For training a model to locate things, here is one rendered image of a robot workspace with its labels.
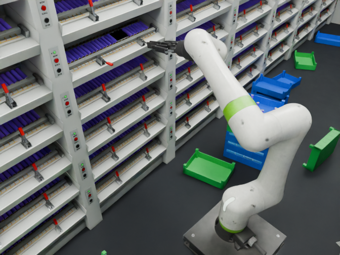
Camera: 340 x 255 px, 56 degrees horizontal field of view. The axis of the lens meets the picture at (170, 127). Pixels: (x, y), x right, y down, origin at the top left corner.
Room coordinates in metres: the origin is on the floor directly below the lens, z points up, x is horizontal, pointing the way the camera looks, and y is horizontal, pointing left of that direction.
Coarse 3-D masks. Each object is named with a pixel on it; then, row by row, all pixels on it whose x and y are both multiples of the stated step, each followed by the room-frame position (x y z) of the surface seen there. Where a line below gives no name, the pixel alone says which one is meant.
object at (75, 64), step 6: (150, 30) 1.62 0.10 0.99; (132, 36) 1.53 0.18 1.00; (138, 36) 1.55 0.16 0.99; (120, 42) 1.46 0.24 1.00; (126, 42) 1.49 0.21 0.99; (108, 48) 1.40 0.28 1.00; (114, 48) 1.42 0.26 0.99; (96, 54) 1.34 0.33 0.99; (102, 54) 1.37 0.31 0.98; (78, 60) 1.28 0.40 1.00; (84, 60) 1.28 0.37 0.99; (90, 60) 1.31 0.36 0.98; (72, 66) 1.24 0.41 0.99; (84, 66) 1.27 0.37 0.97
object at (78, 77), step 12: (156, 24) 1.67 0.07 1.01; (156, 36) 1.62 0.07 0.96; (72, 48) 1.38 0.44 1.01; (132, 48) 1.48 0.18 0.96; (144, 48) 1.52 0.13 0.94; (108, 60) 1.35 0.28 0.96; (120, 60) 1.39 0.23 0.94; (72, 72) 1.22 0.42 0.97; (84, 72) 1.24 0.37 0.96; (96, 72) 1.28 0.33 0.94; (72, 84) 1.18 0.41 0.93
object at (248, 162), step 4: (224, 148) 1.72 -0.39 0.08; (224, 152) 1.72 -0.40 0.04; (228, 152) 1.70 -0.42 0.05; (228, 156) 1.70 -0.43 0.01; (232, 156) 1.68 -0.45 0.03; (236, 156) 1.66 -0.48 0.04; (240, 156) 1.65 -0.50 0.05; (236, 160) 1.66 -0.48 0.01; (240, 160) 1.65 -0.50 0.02; (244, 160) 1.63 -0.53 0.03; (248, 160) 1.62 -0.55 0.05; (248, 164) 1.62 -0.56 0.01; (252, 164) 1.60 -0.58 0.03; (256, 164) 1.59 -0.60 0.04; (260, 164) 1.57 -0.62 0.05; (256, 168) 1.58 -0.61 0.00; (260, 168) 1.57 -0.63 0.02
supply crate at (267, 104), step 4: (256, 96) 1.83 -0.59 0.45; (256, 100) 1.83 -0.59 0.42; (260, 100) 1.81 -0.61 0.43; (264, 100) 1.80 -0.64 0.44; (268, 100) 1.78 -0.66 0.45; (272, 100) 1.77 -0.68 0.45; (284, 100) 1.73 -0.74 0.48; (260, 104) 1.80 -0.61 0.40; (264, 104) 1.79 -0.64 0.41; (268, 104) 1.78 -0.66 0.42; (272, 104) 1.77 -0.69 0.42; (276, 104) 1.75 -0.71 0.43; (280, 104) 1.74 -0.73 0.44; (260, 108) 1.75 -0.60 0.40; (264, 108) 1.75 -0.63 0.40; (268, 108) 1.75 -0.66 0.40; (272, 108) 1.75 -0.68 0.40; (264, 112) 1.70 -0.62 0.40
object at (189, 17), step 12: (180, 0) 2.00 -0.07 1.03; (192, 0) 2.05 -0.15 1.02; (204, 0) 2.09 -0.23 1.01; (216, 0) 2.07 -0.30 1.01; (228, 0) 2.20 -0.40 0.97; (180, 12) 1.87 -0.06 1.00; (192, 12) 1.86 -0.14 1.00; (204, 12) 1.99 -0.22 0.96; (216, 12) 2.03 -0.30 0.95; (180, 24) 1.79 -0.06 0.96; (192, 24) 1.83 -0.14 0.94
